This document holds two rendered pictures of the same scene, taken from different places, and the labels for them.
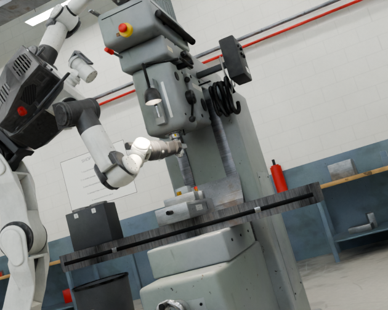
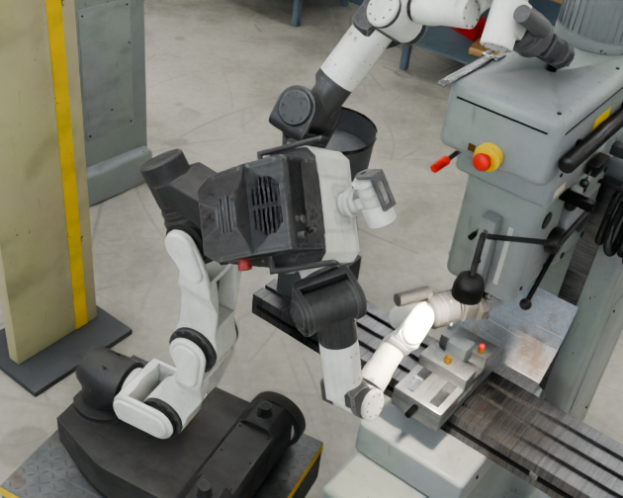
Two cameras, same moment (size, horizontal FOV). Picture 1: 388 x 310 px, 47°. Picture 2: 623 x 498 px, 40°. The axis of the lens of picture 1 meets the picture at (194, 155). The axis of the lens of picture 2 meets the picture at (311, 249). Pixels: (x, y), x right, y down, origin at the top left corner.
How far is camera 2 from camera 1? 1.76 m
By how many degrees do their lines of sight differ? 47
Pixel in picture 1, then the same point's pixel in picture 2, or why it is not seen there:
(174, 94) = (519, 259)
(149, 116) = (462, 253)
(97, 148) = (333, 379)
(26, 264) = (197, 389)
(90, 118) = (340, 337)
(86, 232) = not seen: hidden behind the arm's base
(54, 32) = (361, 56)
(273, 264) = not seen: hidden behind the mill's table
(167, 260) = (379, 450)
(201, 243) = (429, 474)
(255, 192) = (583, 345)
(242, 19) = not seen: outside the picture
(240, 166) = (587, 301)
